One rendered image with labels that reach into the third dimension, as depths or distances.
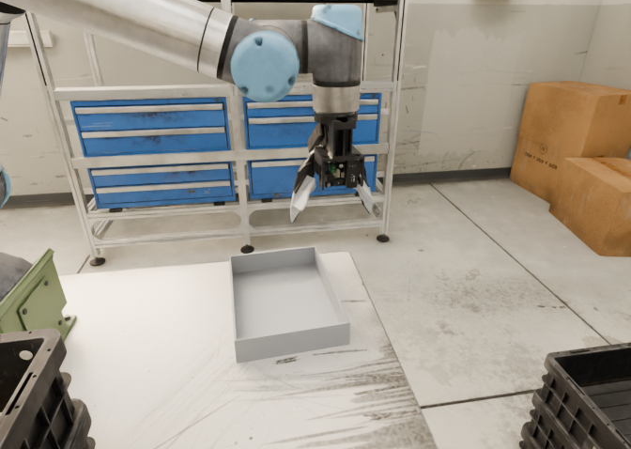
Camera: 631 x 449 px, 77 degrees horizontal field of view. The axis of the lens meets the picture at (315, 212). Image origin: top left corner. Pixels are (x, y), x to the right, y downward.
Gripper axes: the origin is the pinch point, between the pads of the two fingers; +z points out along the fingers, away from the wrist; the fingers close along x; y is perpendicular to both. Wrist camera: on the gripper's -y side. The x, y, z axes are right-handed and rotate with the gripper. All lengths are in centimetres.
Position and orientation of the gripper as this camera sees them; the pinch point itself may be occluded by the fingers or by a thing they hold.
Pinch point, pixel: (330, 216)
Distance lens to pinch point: 75.3
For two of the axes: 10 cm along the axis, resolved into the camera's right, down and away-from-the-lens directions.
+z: 0.0, 9.0, 4.4
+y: 2.2, 4.2, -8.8
